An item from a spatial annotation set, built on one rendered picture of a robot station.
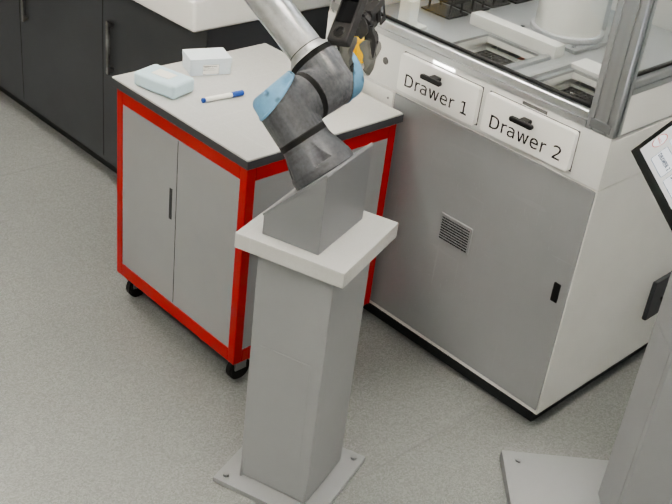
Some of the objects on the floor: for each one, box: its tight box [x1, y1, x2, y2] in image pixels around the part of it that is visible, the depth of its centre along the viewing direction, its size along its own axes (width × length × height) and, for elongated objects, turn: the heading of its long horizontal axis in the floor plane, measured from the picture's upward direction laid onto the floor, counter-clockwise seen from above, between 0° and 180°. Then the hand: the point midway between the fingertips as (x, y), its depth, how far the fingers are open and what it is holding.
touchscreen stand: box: [500, 272, 672, 504], centre depth 248 cm, size 50×45×102 cm
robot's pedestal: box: [213, 188, 399, 504], centre depth 259 cm, size 30×30×76 cm
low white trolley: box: [112, 43, 404, 379], centre depth 320 cm, size 58×62×76 cm
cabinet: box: [361, 75, 672, 422], centre depth 341 cm, size 95×103×80 cm
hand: (358, 69), depth 220 cm, fingers open, 3 cm apart
